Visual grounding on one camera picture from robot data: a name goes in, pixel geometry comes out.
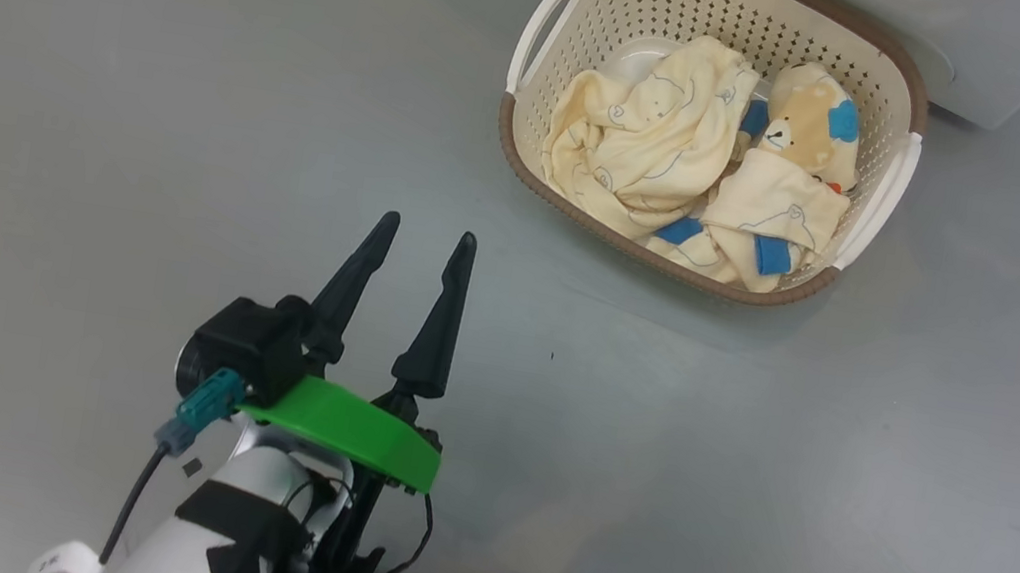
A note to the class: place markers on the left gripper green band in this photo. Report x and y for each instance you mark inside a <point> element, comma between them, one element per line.
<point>347,429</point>

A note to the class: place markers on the yellow top with bear patch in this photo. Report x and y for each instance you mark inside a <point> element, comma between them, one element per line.
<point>775,205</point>

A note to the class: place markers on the cream laundry basket brown rim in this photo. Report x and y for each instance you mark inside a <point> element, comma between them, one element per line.
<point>599,27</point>

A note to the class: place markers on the white front-load washing machine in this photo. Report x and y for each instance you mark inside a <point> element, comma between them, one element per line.
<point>991,45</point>

